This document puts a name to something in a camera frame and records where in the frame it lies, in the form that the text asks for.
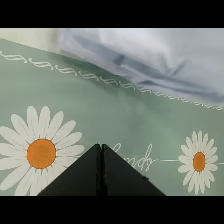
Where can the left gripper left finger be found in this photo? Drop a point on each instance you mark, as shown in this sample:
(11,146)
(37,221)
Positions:
(81,178)

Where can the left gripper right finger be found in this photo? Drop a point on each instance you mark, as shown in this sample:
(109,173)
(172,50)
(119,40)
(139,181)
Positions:
(125,180)

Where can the light blue shirt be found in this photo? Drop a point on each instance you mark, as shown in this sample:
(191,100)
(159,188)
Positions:
(150,60)

